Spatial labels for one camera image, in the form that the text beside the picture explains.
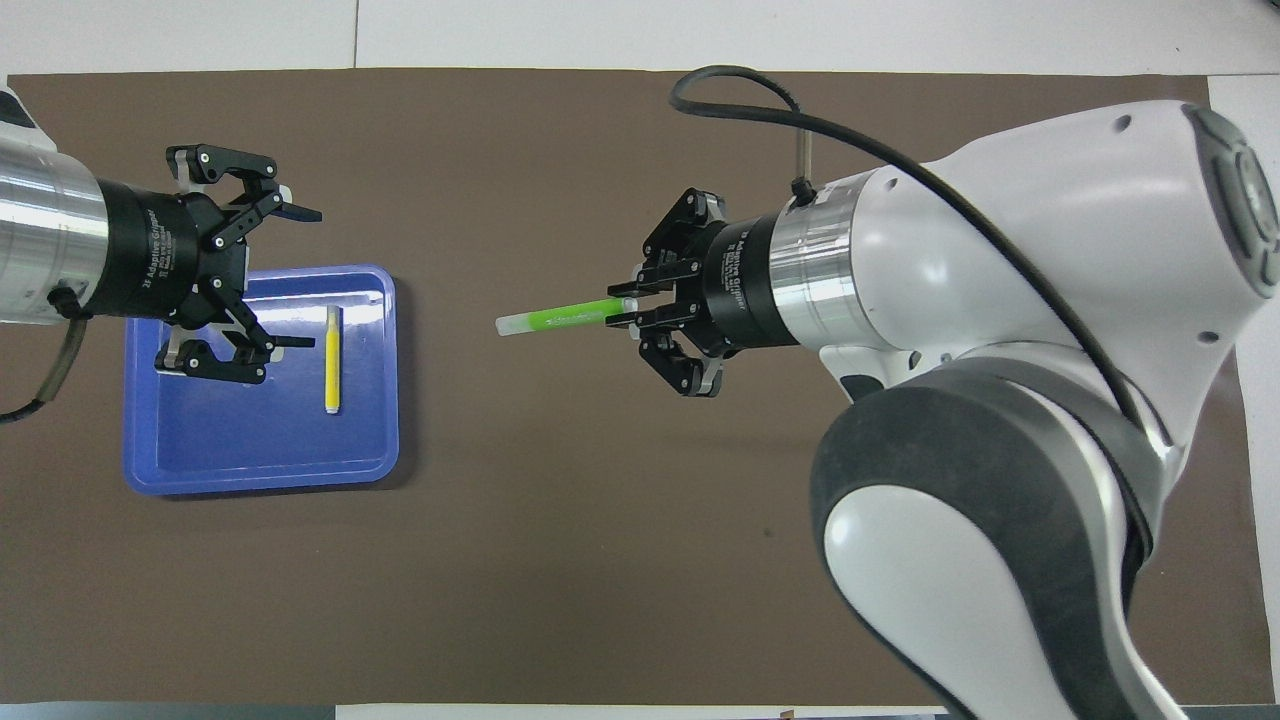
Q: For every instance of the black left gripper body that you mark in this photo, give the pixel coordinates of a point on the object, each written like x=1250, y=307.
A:
x=165, y=255

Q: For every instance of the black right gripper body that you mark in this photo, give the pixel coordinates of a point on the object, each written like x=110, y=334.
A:
x=745, y=285

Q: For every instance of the yellow highlighter pen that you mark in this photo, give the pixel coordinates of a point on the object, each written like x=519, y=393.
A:
x=333, y=370

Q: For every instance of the green highlighter pen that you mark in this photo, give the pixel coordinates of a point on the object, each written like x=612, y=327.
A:
x=570, y=316

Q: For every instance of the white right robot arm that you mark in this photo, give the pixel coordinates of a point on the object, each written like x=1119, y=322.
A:
x=1000, y=300

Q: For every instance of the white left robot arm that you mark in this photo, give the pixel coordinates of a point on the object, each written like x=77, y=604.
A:
x=45, y=240

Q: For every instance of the blue plastic tray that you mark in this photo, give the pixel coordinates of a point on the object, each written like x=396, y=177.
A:
x=260, y=440

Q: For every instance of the brown table mat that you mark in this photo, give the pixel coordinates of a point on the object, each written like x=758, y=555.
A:
x=600, y=560

